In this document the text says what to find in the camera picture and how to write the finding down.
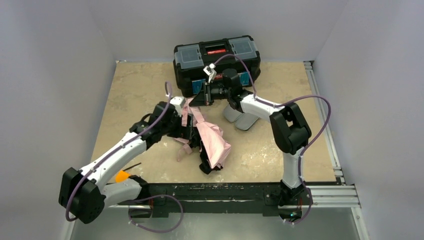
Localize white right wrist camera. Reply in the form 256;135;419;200
203;63;217;85

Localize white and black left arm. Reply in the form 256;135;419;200
58;96;186;224

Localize orange object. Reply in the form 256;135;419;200
114;170;131;183

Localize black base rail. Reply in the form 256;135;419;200
117;181;316;220

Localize black plastic toolbox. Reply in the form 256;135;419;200
173;35;261;98

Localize grey umbrella case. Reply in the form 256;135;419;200
223;104;259;131

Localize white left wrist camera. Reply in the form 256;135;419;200
170;96;186;116

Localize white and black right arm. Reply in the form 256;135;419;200
189;68;312;201

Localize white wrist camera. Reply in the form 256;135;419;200
203;63;217;85
170;96;186;116

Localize pink and black folding umbrella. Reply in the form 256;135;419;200
174;98;232;175

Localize black pen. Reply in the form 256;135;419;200
123;162;141;171

